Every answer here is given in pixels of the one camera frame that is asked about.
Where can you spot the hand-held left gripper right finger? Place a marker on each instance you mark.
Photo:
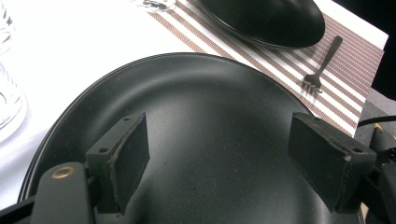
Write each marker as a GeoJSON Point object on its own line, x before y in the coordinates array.
{"type": "Point", "coordinates": [327, 155]}

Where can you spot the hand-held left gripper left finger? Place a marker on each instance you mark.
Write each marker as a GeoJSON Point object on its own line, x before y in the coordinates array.
{"type": "Point", "coordinates": [124, 155]}

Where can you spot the silver fork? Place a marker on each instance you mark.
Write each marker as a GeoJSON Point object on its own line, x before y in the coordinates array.
{"type": "Point", "coordinates": [325, 62]}

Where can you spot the black round plate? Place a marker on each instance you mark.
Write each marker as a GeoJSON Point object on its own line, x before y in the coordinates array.
{"type": "Point", "coordinates": [264, 21]}
{"type": "Point", "coordinates": [218, 109]}

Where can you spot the black equipment with yellow mark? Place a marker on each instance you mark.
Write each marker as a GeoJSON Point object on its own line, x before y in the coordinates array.
{"type": "Point", "coordinates": [383, 140]}

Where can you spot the brown white striped placemat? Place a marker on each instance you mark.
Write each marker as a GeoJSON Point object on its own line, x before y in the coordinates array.
{"type": "Point", "coordinates": [280, 68]}

